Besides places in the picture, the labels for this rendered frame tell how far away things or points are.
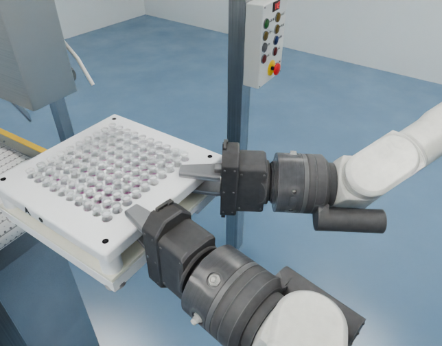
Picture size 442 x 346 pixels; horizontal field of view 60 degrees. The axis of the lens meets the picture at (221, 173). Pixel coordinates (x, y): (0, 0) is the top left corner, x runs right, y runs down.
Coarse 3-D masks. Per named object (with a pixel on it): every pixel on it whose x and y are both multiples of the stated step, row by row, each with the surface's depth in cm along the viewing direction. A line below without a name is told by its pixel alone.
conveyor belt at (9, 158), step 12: (0, 144) 101; (0, 156) 96; (12, 156) 96; (24, 156) 96; (0, 168) 92; (0, 216) 79; (0, 228) 77; (12, 228) 78; (0, 240) 76; (12, 240) 79
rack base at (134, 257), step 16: (0, 208) 57; (16, 208) 56; (192, 208) 57; (16, 224) 57; (32, 224) 54; (48, 240) 52; (64, 240) 51; (64, 256) 52; (80, 256) 49; (128, 256) 49; (144, 256) 50; (96, 272) 48; (128, 272) 48; (112, 288) 47
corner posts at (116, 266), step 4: (0, 196) 55; (4, 200) 55; (4, 204) 56; (8, 204) 56; (8, 208) 56; (12, 208) 56; (120, 256) 47; (116, 260) 46; (120, 260) 47; (100, 264) 46; (104, 264) 46; (108, 264) 46; (112, 264) 46; (116, 264) 46; (120, 264) 47; (104, 268) 46; (108, 268) 46; (112, 268) 46; (116, 268) 46; (120, 268) 47; (104, 272) 47; (108, 272) 46; (112, 272) 46; (116, 272) 47
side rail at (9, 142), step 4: (0, 136) 99; (4, 136) 97; (0, 140) 100; (4, 140) 99; (8, 140) 97; (12, 140) 96; (8, 144) 99; (12, 144) 97; (16, 144) 96; (20, 144) 95; (16, 148) 97; (20, 148) 96; (24, 148) 95; (28, 148) 93; (24, 152) 96; (28, 152) 95; (32, 152) 93; (36, 152) 92; (32, 156) 94
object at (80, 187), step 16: (96, 144) 60; (112, 144) 61; (128, 144) 61; (144, 144) 60; (96, 160) 57; (112, 160) 57; (128, 160) 57; (144, 160) 58; (160, 160) 57; (64, 176) 54; (80, 176) 54; (96, 176) 54; (112, 176) 54; (128, 176) 53; (144, 176) 54; (80, 192) 52; (96, 192) 51; (112, 192) 51; (128, 192) 52
